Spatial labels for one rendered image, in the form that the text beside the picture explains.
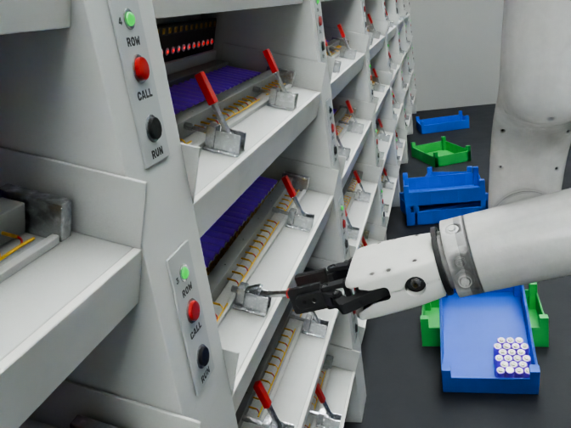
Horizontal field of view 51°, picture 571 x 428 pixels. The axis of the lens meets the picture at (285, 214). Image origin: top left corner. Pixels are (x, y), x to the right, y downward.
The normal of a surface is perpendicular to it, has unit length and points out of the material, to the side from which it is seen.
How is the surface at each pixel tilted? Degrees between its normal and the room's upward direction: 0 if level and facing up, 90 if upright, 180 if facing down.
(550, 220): 48
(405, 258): 14
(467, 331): 20
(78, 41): 90
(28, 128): 90
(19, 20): 108
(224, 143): 90
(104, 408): 90
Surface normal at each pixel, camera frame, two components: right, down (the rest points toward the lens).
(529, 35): -0.76, 0.22
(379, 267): -0.38, -0.86
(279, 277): 0.16, -0.91
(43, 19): 0.96, 0.23
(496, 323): -0.22, -0.76
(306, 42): -0.23, 0.34
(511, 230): -0.41, -0.37
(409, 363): -0.15, -0.94
